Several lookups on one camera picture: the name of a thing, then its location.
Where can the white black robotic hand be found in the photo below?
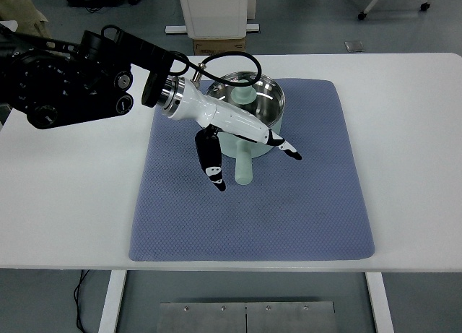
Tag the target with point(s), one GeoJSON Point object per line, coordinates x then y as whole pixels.
{"type": "Point", "coordinates": [225, 128]}

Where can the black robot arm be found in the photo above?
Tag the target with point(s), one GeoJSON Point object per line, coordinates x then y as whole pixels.
{"type": "Point", "coordinates": [57, 83]}

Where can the cardboard box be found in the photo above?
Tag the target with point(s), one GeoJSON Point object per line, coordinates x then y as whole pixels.
{"type": "Point", "coordinates": [208, 47]}

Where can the glass lid with green knob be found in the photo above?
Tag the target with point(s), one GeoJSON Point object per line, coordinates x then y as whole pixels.
{"type": "Point", "coordinates": [268, 106]}

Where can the blue textured mat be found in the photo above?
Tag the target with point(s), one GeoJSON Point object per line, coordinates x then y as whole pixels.
{"type": "Point", "coordinates": [306, 210]}

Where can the grey floor socket cover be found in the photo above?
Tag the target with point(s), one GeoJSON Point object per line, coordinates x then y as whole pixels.
{"type": "Point", "coordinates": [354, 46]}

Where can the person in beige clothes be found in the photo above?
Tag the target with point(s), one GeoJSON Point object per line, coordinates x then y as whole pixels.
{"type": "Point", "coordinates": [29, 19]}

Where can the white table left leg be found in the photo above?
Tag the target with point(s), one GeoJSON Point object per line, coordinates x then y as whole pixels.
{"type": "Point", "coordinates": [113, 301]}

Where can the white table leg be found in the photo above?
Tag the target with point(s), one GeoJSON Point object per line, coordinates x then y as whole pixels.
{"type": "Point", "coordinates": [379, 302]}
{"type": "Point", "coordinates": [113, 301]}

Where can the metal floor plate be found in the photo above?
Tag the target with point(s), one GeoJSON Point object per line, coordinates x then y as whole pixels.
{"type": "Point", "coordinates": [248, 317]}

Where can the white rolling chair base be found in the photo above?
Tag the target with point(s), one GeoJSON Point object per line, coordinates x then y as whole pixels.
{"type": "Point", "coordinates": [393, 2]}

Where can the white table right leg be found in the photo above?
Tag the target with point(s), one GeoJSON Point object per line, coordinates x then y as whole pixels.
{"type": "Point", "coordinates": [379, 302]}

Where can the white pedestal cabinet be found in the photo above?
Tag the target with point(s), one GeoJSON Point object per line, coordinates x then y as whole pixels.
{"type": "Point", "coordinates": [216, 19]}

